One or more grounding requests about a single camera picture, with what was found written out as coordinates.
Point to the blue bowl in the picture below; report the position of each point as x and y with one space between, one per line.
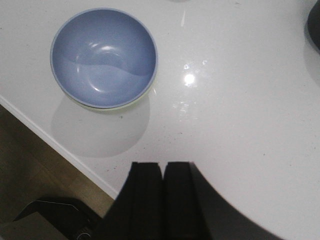
103 57

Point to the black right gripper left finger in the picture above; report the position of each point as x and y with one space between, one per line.
137 212

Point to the dark blue saucepan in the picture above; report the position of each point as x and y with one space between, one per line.
313 24

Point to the black base on floor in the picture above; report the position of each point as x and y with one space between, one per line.
70 216

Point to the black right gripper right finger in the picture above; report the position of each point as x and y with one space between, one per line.
194 210

